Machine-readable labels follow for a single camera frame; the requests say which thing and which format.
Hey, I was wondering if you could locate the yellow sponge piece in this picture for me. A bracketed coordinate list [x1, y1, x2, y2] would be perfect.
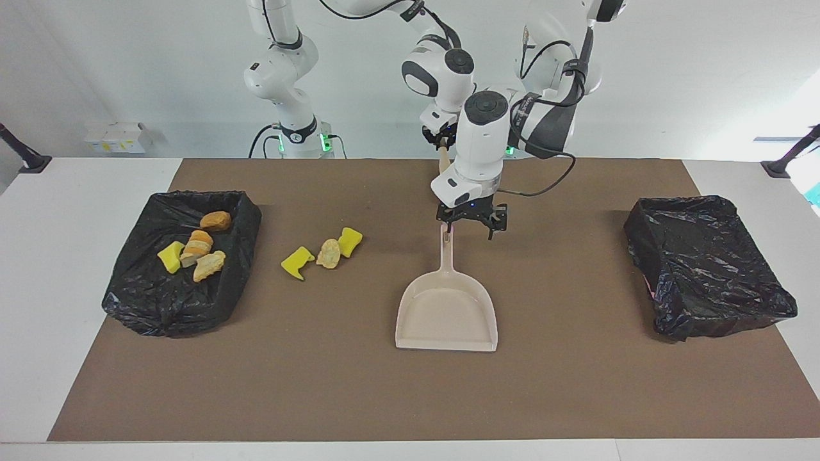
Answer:
[338, 227, 363, 258]
[281, 246, 316, 281]
[157, 241, 186, 275]

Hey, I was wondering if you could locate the beige plastic dustpan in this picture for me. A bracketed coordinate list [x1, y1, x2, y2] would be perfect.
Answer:
[395, 221, 499, 352]

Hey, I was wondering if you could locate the pale round bread lump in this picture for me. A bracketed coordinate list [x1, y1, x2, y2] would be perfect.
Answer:
[316, 238, 341, 270]

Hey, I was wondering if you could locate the croissant piece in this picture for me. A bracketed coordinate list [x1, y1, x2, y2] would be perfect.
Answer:
[193, 250, 227, 283]

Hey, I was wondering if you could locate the striped orange bread roll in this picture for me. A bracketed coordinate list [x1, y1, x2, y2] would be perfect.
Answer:
[180, 230, 214, 268]

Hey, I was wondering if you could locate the bin with black trash bag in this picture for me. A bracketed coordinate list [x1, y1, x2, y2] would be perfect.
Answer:
[623, 195, 799, 342]
[101, 190, 263, 338]

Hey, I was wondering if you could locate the brown table mat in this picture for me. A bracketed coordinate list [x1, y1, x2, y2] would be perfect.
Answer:
[47, 158, 820, 442]

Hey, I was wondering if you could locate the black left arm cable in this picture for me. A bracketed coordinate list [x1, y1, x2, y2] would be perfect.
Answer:
[496, 26, 596, 198]

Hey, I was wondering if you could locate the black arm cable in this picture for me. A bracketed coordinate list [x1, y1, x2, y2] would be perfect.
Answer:
[259, 0, 463, 51]
[496, 26, 596, 198]

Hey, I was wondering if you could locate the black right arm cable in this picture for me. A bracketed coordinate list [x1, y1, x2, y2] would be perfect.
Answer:
[259, 0, 463, 51]

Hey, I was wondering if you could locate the black base cable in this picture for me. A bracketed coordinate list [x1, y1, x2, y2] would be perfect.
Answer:
[249, 124, 283, 159]

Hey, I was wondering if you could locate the black camera stand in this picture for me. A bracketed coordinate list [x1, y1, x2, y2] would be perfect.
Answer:
[0, 123, 53, 174]
[761, 124, 820, 179]

